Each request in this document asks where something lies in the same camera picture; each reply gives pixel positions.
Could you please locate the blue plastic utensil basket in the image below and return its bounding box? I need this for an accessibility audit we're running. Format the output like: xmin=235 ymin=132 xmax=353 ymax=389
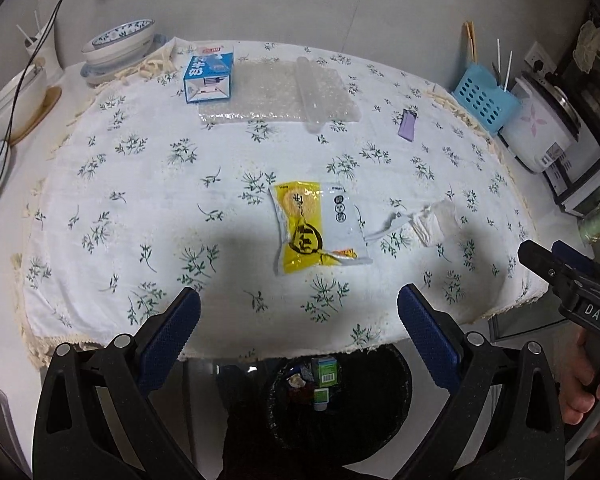
xmin=452 ymin=62 xmax=522 ymax=136

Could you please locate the person's right hand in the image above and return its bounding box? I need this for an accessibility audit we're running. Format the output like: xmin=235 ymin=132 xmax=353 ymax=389
xmin=560 ymin=332 xmax=600 ymax=426

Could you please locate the clear plastic tube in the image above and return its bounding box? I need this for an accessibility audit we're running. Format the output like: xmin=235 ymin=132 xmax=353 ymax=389
xmin=296 ymin=56 xmax=326 ymax=135

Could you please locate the blue patterned porcelain bowl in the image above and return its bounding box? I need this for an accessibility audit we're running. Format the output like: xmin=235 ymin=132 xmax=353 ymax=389
xmin=81 ymin=19 xmax=157 ymax=66

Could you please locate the green cardboard box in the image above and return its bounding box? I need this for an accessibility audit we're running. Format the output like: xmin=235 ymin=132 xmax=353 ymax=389
xmin=311 ymin=355 xmax=338 ymax=387

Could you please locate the white plastic spoon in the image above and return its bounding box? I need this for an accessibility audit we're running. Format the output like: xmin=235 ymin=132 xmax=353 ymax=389
xmin=365 ymin=210 xmax=421 ymax=241

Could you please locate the white wall socket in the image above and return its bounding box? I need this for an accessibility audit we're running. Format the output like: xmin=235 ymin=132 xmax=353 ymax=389
xmin=522 ymin=42 xmax=556 ymax=78

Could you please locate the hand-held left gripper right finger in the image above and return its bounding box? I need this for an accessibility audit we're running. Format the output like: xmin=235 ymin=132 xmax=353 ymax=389
xmin=397 ymin=283 xmax=566 ymax=480

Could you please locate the hanging cream cloth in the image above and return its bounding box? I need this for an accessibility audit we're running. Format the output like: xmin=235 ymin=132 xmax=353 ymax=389
xmin=572 ymin=20 xmax=600 ymax=68

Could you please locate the blue milk carton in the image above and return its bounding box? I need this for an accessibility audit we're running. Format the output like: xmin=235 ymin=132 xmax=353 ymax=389
xmin=182 ymin=42 xmax=236 ymax=105

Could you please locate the black trash bin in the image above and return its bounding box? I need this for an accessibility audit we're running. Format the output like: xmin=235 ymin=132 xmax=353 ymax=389
xmin=265 ymin=342 xmax=413 ymax=467

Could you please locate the dark blue snack wrapper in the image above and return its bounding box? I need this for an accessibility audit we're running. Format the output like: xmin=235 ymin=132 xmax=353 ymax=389
xmin=285 ymin=364 xmax=315 ymax=390

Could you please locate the white toaster oven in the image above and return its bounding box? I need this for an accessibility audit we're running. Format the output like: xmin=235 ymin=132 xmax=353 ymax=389
xmin=542 ymin=145 xmax=600 ymax=218

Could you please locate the clear bubble wrap sheet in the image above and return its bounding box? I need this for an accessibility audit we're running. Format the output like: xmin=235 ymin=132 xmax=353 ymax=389
xmin=197 ymin=57 xmax=362 ymax=126

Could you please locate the white canister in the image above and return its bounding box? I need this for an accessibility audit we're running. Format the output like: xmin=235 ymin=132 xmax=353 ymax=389
xmin=25 ymin=25 xmax=65 ymax=82

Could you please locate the torn white wrapper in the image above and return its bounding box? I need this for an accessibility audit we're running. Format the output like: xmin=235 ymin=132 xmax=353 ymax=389
xmin=412 ymin=199 xmax=468 ymax=248

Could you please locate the white flowered rice cooker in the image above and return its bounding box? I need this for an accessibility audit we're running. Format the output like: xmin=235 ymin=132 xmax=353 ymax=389
xmin=497 ymin=72 xmax=581 ymax=175

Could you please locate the white porcelain dish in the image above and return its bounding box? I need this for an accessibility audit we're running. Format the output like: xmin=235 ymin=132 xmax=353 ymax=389
xmin=80 ymin=47 xmax=156 ymax=87

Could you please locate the black cable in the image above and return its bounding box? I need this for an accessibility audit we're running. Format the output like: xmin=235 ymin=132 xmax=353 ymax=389
xmin=0 ymin=0 xmax=89 ymax=241

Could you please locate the yellow snack packet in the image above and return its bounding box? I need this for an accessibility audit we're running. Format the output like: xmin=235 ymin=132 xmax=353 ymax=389
xmin=269 ymin=180 xmax=373 ymax=276

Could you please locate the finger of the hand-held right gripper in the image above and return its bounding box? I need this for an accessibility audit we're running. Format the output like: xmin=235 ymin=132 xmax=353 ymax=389
xmin=518 ymin=240 xmax=582 ymax=306
xmin=552 ymin=240 xmax=600 ymax=294

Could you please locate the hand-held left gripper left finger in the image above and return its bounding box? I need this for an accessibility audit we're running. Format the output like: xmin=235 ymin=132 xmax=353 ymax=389
xmin=32 ymin=287 xmax=216 ymax=480

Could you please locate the white floral tablecloth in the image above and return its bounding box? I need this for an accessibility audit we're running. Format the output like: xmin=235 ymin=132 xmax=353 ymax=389
xmin=10 ymin=35 xmax=551 ymax=371

